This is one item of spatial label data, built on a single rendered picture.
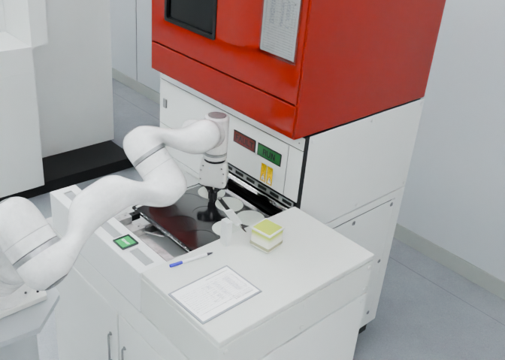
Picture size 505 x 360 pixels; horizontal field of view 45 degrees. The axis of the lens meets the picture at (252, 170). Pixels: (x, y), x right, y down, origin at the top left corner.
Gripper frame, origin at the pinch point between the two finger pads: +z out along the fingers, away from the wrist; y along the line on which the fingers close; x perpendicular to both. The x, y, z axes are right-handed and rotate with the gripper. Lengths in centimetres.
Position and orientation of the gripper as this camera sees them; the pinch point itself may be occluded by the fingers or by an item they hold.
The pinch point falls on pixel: (213, 195)
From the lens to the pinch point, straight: 218.9
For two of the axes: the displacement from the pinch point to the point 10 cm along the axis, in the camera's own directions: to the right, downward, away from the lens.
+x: 2.5, -4.4, 8.6
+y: 9.6, 1.9, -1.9
